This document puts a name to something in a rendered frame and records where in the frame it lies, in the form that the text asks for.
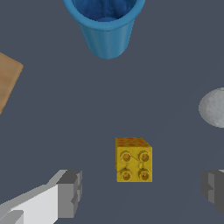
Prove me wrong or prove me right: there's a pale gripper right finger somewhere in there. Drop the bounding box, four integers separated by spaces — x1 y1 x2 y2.
200 169 224 215

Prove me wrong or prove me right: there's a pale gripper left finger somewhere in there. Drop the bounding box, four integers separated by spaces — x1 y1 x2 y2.
0 169 83 224

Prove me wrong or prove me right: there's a grey white ball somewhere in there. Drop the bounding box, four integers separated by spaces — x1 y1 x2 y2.
198 87 224 129

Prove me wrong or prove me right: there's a yellow studded toy brick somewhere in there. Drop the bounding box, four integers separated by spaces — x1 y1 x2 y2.
115 136 153 184

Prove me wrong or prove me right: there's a tan wooden block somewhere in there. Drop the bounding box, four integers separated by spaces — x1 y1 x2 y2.
0 52 25 116

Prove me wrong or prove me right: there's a blue plastic cup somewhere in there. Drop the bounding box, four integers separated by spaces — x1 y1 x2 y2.
62 0 146 60

